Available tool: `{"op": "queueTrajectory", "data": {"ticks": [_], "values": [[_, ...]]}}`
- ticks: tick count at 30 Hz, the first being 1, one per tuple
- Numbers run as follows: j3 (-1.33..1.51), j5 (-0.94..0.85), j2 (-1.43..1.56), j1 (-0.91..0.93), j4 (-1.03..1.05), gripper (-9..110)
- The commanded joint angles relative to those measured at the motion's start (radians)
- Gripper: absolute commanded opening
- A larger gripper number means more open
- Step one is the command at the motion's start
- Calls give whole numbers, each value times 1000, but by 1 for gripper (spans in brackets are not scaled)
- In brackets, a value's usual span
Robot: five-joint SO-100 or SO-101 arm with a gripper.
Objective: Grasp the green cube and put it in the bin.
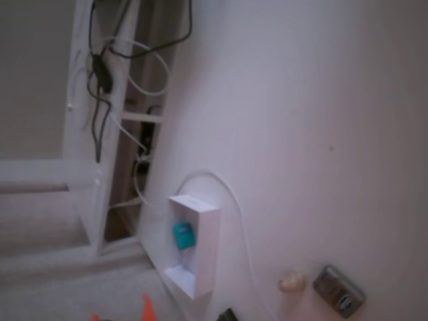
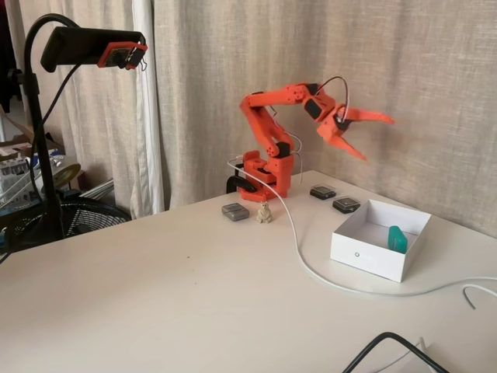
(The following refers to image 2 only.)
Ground black fan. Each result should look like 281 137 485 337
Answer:
0 193 131 253

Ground black camera on stand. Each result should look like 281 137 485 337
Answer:
5 0 166 221

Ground black camera cable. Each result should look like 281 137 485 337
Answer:
30 61 89 203

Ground black gooseneck stand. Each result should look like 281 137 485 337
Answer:
6 13 78 242

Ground small beige bear figurine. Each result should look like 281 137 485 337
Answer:
256 200 274 225

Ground white cable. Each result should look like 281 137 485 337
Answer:
461 284 497 311
227 156 497 298

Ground orange-framed camera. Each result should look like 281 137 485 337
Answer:
96 43 148 71

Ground black holder bracket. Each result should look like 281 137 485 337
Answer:
40 26 148 74

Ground white cardboard box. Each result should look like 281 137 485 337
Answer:
330 199 433 284

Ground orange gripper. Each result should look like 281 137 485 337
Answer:
315 104 396 162

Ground dark hanging garment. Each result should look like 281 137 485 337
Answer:
0 0 19 113

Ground beige curtain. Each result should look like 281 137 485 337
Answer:
153 0 497 238

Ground metallic lamp shade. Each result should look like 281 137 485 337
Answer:
48 155 82 191

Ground black clear-lid case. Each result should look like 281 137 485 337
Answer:
332 196 363 214
309 182 337 201

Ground white slatted rack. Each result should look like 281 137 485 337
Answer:
77 177 116 200

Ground grey plastic case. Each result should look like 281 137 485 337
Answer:
221 202 249 223

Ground green cube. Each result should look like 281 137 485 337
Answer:
388 224 409 254

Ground black table clamp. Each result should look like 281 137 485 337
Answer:
225 174 259 194

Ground black-white gripper wire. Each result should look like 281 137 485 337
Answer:
316 76 353 121

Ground cluttered storage crate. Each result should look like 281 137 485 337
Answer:
0 155 43 207

